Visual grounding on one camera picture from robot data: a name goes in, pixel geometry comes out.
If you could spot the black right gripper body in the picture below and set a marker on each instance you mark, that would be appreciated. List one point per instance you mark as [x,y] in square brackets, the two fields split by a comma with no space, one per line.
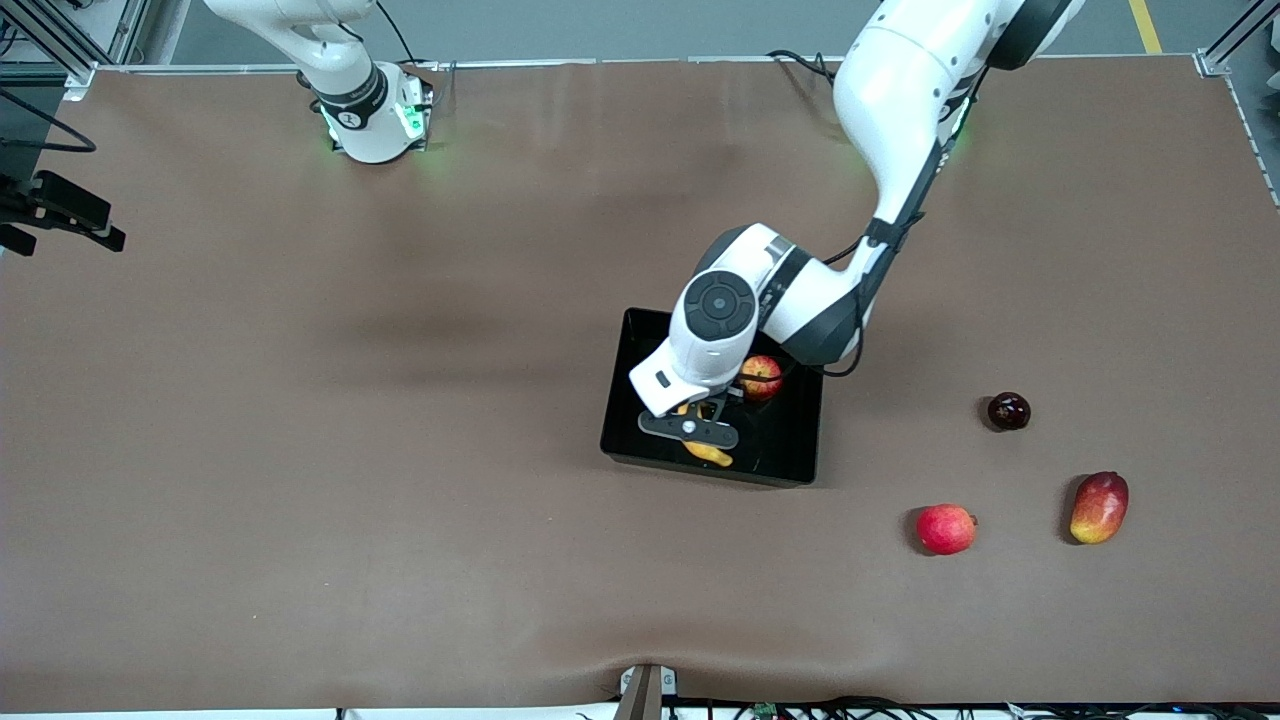
[22,203]

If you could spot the yellow banana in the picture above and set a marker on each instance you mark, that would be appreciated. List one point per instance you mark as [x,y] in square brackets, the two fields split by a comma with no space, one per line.
[710,455]

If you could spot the red yellow apple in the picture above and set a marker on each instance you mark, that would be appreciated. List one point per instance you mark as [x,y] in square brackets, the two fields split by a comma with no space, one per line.
[762,368]

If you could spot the black plastic box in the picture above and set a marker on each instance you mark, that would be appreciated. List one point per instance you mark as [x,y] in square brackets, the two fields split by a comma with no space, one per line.
[780,440]

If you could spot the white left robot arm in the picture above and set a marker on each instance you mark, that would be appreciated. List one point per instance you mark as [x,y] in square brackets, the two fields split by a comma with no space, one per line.
[900,80]

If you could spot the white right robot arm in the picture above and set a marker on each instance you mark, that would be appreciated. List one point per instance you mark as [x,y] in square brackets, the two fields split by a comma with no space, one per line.
[365,110]

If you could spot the red pomegranate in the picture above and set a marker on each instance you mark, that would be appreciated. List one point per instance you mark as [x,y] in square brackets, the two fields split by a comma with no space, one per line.
[945,530]

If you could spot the dark purple mangosteen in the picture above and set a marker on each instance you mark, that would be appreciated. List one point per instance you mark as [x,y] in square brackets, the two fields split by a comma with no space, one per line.
[1009,411]

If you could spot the brown table mat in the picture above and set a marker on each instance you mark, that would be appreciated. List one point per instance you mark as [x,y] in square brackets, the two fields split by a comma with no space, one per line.
[400,450]

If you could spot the red yellow mango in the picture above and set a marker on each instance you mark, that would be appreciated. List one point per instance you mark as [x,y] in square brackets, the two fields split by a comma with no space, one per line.
[1100,508]

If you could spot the aluminium frame post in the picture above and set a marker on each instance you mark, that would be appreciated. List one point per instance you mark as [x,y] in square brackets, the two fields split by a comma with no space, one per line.
[105,35]
[1225,50]

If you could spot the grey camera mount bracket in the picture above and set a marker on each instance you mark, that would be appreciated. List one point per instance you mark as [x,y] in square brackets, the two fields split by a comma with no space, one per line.
[645,692]

